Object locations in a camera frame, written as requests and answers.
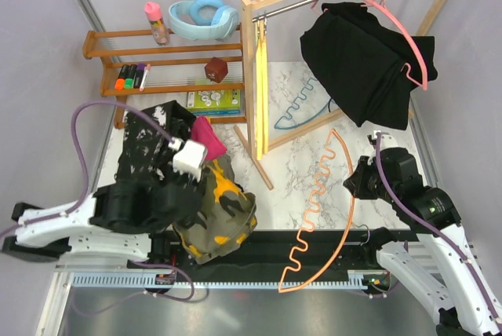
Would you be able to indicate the purple highlighter marker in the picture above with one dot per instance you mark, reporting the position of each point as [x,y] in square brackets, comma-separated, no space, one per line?
[139,74]

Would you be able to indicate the green highlighter marker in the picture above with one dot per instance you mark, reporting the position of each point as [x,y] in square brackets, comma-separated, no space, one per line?
[130,76]

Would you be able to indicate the orange hanger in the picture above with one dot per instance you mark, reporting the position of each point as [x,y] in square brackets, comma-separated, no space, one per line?
[314,207]

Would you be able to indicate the camouflage yellow trousers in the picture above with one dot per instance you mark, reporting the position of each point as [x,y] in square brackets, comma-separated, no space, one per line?
[227,217]

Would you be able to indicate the pink water bottle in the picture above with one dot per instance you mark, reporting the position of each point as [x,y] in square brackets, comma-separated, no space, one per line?
[158,27]

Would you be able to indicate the blue hanger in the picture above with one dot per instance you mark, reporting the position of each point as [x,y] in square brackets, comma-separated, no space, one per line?
[288,121]

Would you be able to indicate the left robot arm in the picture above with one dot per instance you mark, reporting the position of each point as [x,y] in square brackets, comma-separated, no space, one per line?
[124,219]

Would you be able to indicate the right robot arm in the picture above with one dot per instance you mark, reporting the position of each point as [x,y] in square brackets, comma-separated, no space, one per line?
[460,302]

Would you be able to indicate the pink hanger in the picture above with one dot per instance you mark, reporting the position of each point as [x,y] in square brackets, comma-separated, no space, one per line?
[408,37]

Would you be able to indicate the wooden shelf rack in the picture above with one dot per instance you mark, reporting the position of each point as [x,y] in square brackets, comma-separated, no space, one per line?
[178,68]

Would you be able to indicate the wooden clothes rack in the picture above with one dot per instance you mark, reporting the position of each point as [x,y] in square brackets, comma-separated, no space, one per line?
[249,77]

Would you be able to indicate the black white patterned trousers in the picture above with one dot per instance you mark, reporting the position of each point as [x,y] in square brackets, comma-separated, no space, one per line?
[146,157]

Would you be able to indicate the pink trousers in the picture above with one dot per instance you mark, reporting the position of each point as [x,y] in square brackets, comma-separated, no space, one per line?
[203,133]

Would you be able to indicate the green card box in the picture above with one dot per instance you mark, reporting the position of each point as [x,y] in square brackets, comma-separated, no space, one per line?
[214,102]

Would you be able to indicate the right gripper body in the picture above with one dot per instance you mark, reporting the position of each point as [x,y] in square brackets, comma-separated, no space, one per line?
[367,184]

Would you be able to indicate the white pink pen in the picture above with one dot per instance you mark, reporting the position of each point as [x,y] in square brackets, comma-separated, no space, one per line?
[144,78]

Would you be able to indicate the orange highlighter marker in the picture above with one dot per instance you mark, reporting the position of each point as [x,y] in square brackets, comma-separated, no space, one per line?
[120,81]

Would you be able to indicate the brown cube box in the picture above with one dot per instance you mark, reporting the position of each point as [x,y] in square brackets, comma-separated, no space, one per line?
[216,70]

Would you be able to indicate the yellow hanger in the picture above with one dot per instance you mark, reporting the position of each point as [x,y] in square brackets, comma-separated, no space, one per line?
[259,94]
[265,86]

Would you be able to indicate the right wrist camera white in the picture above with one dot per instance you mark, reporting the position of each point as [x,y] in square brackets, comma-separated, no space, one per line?
[386,140]

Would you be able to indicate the white cable duct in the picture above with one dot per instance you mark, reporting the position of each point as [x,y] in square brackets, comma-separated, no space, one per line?
[143,280]

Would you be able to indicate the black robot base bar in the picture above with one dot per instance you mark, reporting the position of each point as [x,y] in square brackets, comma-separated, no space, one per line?
[263,256]

